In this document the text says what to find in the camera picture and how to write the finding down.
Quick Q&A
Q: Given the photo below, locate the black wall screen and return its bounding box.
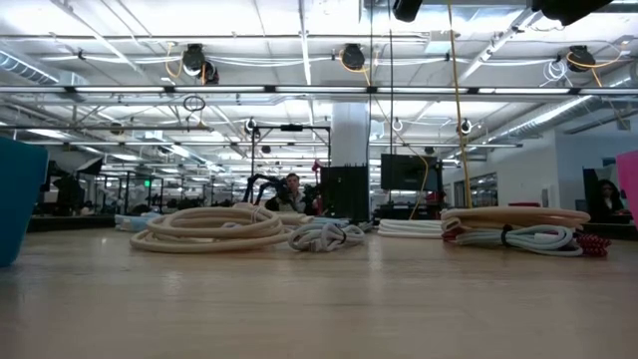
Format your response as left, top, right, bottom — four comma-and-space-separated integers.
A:
381, 153, 440, 192

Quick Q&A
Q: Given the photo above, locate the black background rig frame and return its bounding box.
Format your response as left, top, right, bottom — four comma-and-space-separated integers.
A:
250, 124, 333, 177

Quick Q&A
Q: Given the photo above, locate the white building column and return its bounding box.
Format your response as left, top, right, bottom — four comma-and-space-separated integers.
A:
331, 102, 371, 169

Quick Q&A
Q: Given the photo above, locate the teal blue plastic tray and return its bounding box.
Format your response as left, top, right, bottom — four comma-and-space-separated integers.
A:
0, 137, 50, 268

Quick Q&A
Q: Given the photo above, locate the beige cable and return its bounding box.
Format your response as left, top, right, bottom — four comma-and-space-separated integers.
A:
129, 202, 316, 254
441, 205, 592, 233

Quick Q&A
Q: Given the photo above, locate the long ceiling light bar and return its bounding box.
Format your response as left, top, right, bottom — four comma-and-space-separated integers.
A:
0, 84, 638, 97

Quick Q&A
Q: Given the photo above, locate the black ceiling cable reel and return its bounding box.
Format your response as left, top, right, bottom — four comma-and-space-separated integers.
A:
180, 43, 220, 86
566, 44, 598, 74
340, 43, 368, 72

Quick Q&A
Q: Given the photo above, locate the dark background table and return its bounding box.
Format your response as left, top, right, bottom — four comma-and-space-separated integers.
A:
27, 213, 117, 233

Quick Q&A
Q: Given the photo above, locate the yellow hanging cable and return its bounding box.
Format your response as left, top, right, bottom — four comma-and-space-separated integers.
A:
445, 0, 474, 209

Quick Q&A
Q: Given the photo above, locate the red plastic tray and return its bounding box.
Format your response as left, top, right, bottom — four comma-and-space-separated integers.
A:
616, 151, 638, 228

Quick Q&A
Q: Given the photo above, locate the person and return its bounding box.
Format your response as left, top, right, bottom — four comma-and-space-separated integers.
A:
589, 179, 628, 223
265, 173, 320, 215

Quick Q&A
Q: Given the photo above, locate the grey braided short cable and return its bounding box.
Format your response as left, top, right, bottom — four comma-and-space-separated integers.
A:
287, 221, 367, 253

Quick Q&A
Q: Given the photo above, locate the black cabinet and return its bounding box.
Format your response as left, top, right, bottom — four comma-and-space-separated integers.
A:
320, 165, 371, 223

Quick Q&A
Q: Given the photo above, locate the white cable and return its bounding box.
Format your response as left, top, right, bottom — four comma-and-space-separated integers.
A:
377, 217, 445, 239

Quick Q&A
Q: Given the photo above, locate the red braided short cable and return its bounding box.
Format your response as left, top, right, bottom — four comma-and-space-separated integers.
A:
572, 231, 613, 258

